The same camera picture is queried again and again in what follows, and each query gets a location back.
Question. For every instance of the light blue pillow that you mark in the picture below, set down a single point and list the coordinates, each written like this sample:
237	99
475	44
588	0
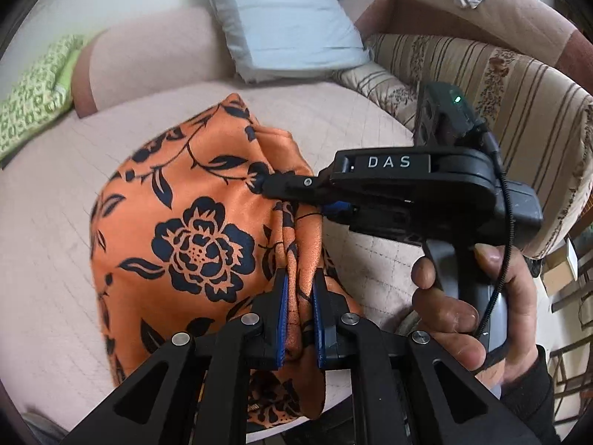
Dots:
278	18

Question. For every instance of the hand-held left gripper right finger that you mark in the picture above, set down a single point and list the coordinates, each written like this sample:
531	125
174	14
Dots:
319	329

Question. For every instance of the small cardboard box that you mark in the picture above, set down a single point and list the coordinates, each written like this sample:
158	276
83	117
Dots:
560	269

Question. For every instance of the person's right forearm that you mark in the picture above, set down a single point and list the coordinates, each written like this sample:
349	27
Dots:
532	403

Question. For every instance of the large striped floral cushion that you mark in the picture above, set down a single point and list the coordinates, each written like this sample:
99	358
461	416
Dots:
532	102

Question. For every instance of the green patterned folded cloth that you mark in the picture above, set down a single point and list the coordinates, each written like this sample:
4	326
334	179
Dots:
37	88

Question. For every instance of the pink bolster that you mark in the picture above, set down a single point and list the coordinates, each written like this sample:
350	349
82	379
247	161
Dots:
153	55

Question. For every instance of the orange floral long-sleeved shirt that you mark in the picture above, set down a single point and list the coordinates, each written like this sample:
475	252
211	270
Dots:
199	222

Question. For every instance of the beige brown blanket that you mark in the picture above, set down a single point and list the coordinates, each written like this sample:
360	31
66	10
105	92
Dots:
528	14

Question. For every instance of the person's right hand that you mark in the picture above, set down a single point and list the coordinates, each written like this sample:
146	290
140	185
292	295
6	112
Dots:
449	320

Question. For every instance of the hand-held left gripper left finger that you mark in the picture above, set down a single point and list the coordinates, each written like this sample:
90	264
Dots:
281	324

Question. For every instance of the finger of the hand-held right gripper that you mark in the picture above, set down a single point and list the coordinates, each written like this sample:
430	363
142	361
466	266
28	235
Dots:
296	186
338	208

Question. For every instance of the person's grey trouser leg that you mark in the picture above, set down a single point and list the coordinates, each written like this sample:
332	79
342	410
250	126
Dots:
41	429

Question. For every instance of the small striped floral pillow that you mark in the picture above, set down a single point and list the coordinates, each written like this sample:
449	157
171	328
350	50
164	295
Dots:
380	88

